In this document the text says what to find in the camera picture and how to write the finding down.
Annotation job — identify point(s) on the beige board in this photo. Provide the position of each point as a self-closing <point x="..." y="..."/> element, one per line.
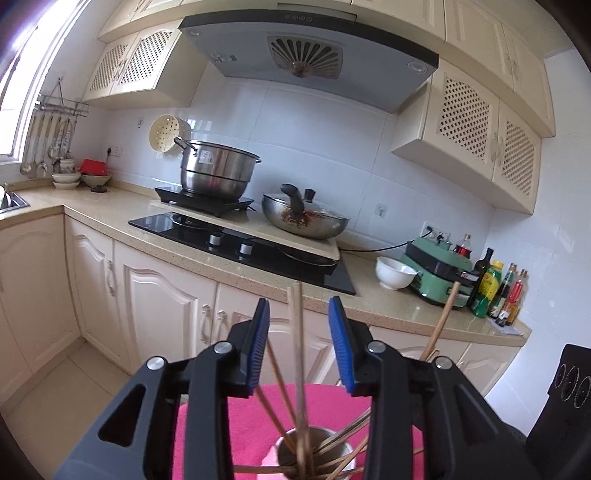
<point x="258" y="233"/>

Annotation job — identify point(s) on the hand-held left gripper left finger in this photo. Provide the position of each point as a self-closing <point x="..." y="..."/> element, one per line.
<point x="258" y="346"/>

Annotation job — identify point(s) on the pink cloth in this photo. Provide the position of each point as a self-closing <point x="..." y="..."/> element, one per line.
<point x="314" y="406"/>

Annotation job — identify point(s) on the dark sauce bottle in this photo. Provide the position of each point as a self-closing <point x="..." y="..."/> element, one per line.
<point x="505" y="288"/>

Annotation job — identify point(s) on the cream perforated colander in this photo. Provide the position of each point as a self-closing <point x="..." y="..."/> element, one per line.
<point x="166" y="134"/>

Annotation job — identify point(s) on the bunch of wooden chopsticks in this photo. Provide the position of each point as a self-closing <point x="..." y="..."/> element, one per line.
<point x="344" y="434"/>

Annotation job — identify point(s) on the dark olive oil bottle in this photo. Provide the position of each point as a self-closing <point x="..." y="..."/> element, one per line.
<point x="485" y="263"/>

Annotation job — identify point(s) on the white bowl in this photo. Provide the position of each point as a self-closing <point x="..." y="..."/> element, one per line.
<point x="392" y="277"/>

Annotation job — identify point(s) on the dark red-label soda bottle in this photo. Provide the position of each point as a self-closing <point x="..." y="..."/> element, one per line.
<point x="464" y="249"/>

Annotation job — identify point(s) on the red sauce bottle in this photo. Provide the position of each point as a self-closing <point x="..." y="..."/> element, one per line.
<point x="517" y="295"/>

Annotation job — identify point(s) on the steel wok with lid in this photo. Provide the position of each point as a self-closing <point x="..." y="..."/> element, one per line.
<point x="304" y="221"/>

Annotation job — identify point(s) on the black chair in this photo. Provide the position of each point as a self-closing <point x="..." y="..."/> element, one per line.
<point x="568" y="415"/>

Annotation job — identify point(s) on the wall rack with hanging utensils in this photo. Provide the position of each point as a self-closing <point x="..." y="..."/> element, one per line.
<point x="51" y="138"/>

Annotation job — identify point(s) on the black glass gas hob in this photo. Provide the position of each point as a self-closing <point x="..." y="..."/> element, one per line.
<point x="161" y="226"/>

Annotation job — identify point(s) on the steel sink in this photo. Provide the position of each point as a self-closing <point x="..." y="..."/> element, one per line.
<point x="11" y="201"/>

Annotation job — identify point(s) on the wall outlet with plug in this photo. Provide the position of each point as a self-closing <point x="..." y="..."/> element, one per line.
<point x="114" y="150"/>

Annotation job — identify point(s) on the window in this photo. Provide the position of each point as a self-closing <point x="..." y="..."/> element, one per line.
<point x="27" y="92"/>

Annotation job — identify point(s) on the red box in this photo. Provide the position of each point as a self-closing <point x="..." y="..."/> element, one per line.
<point x="94" y="167"/>

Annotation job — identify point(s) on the stack of patterned bowls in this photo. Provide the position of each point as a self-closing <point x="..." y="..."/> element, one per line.
<point x="65" y="177"/>

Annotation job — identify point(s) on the black induction cooker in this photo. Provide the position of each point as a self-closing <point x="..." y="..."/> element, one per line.
<point x="203" y="203"/>

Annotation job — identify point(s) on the yellow-capped green bottle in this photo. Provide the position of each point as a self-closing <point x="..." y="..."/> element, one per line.
<point x="489" y="290"/>

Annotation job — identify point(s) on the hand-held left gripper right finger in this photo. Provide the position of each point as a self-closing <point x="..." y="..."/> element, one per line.
<point x="340" y="350"/>

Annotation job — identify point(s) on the wooden chopstick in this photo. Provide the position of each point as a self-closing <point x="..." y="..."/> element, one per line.
<point x="443" y="318"/>
<point x="299" y="346"/>

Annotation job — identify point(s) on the pale bowl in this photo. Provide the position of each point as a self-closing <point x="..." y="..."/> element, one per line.
<point x="97" y="180"/>

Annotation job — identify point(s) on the grey range hood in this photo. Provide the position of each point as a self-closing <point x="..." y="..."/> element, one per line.
<point x="369" y="83"/>

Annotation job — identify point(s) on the white cup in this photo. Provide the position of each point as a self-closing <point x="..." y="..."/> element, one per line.
<point x="270" y="466"/>

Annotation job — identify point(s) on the cream top wall cabinet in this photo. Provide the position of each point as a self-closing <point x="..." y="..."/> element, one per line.
<point x="480" y="32"/>

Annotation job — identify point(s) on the cream lattice wall cabinet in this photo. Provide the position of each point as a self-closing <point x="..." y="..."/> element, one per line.
<point x="461" y="110"/>
<point x="138" y="60"/>

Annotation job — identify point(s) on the stainless steel steamer pot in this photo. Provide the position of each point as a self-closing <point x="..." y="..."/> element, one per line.
<point x="217" y="170"/>

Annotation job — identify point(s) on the green electric cooker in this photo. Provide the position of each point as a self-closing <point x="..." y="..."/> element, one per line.
<point x="434" y="281"/>

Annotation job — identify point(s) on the stainless steel cup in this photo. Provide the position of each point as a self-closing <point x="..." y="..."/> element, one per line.
<point x="288" y="457"/>

